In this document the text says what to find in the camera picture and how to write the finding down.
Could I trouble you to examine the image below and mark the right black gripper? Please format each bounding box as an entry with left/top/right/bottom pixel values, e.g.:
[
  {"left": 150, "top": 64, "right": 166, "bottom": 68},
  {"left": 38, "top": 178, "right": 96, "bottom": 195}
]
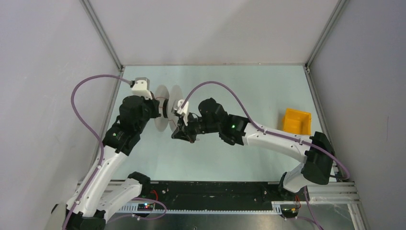
[{"left": 172, "top": 110, "right": 220, "bottom": 143}]

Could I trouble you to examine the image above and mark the white cable spool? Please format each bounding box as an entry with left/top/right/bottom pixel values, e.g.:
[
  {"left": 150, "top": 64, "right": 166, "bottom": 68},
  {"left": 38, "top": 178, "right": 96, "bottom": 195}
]
[{"left": 154, "top": 84, "right": 183, "bottom": 132}]

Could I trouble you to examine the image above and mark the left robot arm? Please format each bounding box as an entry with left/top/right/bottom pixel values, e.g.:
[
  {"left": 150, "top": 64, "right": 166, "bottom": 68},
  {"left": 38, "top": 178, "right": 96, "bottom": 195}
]
[{"left": 62, "top": 95, "right": 160, "bottom": 230}]

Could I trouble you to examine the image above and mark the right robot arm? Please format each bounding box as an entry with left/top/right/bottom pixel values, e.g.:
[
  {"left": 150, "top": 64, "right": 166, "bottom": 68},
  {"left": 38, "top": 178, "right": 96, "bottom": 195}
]
[{"left": 171, "top": 98, "right": 334, "bottom": 200}]

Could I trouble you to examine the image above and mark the left small circuit board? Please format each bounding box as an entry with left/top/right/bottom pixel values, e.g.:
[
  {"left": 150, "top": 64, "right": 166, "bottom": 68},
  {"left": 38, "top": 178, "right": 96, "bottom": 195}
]
[{"left": 137, "top": 203, "right": 155, "bottom": 212}]

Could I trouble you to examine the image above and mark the small circuit board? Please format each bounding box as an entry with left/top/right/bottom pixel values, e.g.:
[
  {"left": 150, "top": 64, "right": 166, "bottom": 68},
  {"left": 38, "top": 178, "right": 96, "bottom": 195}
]
[
  {"left": 137, "top": 203, "right": 155, "bottom": 212},
  {"left": 282, "top": 208, "right": 300, "bottom": 214}
]

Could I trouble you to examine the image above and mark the yellow plastic bin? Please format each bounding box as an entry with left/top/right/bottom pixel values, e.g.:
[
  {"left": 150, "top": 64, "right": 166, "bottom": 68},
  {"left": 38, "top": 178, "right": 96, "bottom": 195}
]
[{"left": 282, "top": 108, "right": 312, "bottom": 135}]

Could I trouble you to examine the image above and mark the right small circuit board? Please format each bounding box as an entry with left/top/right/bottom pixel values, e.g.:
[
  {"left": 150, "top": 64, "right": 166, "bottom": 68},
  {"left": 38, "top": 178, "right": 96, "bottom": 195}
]
[{"left": 282, "top": 208, "right": 300, "bottom": 214}]

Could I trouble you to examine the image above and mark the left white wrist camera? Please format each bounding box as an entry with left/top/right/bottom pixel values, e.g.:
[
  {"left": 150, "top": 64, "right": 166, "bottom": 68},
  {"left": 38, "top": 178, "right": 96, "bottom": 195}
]
[{"left": 131, "top": 77, "right": 153, "bottom": 100}]

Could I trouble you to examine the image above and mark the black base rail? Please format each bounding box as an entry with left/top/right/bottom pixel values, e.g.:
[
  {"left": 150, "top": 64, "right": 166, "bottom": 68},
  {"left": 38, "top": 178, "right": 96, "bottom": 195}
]
[{"left": 141, "top": 181, "right": 305, "bottom": 210}]

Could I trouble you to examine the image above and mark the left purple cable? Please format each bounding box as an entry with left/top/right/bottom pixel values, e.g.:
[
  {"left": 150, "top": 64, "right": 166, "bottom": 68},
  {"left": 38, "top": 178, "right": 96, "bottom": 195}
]
[{"left": 61, "top": 74, "right": 134, "bottom": 230}]

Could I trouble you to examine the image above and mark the purple cable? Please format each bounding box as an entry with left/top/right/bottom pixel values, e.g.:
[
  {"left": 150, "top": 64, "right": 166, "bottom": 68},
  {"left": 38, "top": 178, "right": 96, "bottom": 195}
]
[
  {"left": 180, "top": 81, "right": 351, "bottom": 181},
  {"left": 61, "top": 74, "right": 134, "bottom": 230}
]

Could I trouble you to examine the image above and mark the left aluminium frame post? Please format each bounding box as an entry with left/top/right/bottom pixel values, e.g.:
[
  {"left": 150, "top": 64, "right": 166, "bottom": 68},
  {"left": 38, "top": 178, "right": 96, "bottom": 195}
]
[{"left": 79, "top": 0, "right": 123, "bottom": 72}]

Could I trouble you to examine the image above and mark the aluminium frame post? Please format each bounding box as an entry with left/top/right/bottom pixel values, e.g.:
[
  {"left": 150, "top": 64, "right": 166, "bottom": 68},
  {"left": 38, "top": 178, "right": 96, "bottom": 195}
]
[
  {"left": 304, "top": 0, "right": 349, "bottom": 69},
  {"left": 79, "top": 0, "right": 123, "bottom": 72}
]

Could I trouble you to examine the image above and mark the grey slotted cable duct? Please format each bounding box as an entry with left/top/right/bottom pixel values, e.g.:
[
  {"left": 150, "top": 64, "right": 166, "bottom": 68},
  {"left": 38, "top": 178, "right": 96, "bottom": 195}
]
[{"left": 108, "top": 202, "right": 305, "bottom": 215}]

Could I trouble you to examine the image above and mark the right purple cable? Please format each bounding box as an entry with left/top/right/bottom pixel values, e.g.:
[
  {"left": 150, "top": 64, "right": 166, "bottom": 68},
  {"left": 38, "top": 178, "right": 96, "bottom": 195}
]
[{"left": 180, "top": 81, "right": 351, "bottom": 181}]

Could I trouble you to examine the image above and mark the right aluminium frame post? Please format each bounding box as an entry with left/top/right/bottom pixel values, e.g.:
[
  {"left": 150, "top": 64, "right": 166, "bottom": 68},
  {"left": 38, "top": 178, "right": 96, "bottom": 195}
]
[{"left": 304, "top": 0, "right": 349, "bottom": 69}]

